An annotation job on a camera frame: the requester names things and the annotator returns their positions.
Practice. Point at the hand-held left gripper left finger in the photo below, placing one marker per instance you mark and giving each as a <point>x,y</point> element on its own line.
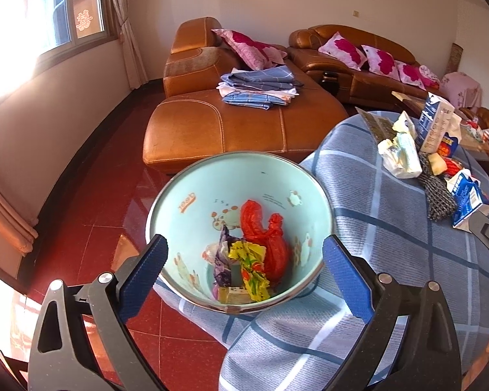
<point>144,281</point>

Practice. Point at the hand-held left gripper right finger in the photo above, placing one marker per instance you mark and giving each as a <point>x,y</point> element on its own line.
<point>348,281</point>

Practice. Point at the blue white crushed carton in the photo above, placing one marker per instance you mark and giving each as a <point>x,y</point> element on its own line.
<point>468,199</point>

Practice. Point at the grey knitted cloth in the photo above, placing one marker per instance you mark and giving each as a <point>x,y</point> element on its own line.
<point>434,195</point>

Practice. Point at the purple snack wrapper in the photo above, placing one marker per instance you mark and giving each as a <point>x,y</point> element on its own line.
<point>224,260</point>

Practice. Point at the red plastic bag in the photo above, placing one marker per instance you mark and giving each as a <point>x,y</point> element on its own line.
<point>269,244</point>

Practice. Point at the tan cardboard box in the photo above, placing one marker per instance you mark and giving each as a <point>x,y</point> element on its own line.
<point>232,295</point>

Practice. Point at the pale yellow foam piece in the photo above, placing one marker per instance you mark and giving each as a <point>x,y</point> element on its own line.
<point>437,163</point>

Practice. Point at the mint green cartoon bin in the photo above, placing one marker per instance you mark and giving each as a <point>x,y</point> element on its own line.
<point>187,195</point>

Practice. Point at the yellow snack wrapper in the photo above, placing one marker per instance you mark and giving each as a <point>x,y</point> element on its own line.
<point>250,271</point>

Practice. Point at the pale green plastic bag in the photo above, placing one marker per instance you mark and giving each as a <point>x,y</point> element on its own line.
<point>399,154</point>

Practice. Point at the blue plaid tablecloth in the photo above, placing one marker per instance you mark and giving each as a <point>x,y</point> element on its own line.
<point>391,273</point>

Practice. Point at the blue white milk carton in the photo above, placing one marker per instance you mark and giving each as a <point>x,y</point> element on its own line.
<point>448,134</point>

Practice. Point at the brown leather armchair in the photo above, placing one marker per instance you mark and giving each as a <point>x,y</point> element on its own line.
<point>487,116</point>

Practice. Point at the white blue tall carton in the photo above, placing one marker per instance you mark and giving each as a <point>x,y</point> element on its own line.
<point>430,124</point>

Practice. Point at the pink cloth cover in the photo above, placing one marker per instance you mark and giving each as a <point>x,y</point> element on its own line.
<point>466,89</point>

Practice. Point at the pink curtain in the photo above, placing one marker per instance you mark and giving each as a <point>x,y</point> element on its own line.
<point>8,220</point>
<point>126,28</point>

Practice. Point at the wooden coffee table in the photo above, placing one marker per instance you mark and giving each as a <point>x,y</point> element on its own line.
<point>405,97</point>

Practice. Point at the brown leather chaise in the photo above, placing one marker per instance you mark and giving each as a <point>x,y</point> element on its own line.
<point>228,126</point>

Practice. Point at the rolled bamboo mat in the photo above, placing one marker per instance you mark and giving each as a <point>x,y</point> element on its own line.
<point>455,59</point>

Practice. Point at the folded blue bed sheets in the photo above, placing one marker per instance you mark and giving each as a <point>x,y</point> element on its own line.
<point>260,85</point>

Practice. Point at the brown leather sofa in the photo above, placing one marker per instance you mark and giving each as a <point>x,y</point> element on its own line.
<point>309,57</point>

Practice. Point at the large pink floral pillow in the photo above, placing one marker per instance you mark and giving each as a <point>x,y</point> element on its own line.
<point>244,47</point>

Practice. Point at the sliding glass window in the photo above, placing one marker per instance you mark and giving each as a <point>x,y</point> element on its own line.
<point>65,8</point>

